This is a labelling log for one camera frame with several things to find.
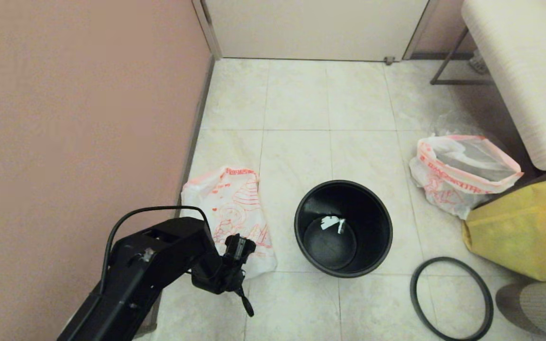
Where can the white wood-grain table top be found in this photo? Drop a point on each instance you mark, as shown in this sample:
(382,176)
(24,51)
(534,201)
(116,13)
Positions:
(529,71)

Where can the left wrist camera black cylinder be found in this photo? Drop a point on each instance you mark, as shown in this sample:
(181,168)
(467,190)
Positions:
(240,247)

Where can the white paper scrap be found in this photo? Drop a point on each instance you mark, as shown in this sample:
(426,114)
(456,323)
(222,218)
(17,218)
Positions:
(330,221)

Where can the dark metal table frame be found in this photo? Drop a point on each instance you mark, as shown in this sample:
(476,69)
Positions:
(458,82)

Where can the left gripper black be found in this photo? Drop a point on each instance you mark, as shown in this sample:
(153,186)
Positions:
(218,274)

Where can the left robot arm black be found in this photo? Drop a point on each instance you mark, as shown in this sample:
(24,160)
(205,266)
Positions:
(135,265)

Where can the beige door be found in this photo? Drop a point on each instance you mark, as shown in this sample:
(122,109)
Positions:
(315,28)

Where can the yellow fabric tote bag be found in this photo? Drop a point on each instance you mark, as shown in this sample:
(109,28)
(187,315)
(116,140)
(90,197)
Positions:
(514,232)

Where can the black round trash bin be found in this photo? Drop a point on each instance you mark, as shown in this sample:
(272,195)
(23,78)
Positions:
(372,222)

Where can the clear plastic bag dark contents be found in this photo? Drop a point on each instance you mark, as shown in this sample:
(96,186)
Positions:
(448,128)

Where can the small clear plastic item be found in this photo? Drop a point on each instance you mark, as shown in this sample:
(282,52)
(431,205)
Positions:
(479,64)

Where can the used white red-print trash bag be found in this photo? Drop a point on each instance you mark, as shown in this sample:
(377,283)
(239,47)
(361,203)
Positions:
(443,189)

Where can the flat white cartoon-print plastic bag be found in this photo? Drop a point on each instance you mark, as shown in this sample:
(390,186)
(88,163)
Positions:
(225,199)

